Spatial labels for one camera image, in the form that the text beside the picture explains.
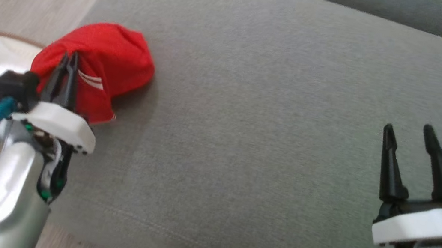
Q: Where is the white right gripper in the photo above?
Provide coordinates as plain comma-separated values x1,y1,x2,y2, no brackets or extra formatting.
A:
367,118,442,248

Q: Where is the red garment with white stripes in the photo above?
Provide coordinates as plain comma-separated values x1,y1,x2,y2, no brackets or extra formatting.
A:
24,13,161,132

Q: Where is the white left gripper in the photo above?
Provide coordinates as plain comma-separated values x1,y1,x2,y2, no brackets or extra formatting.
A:
6,44,108,156

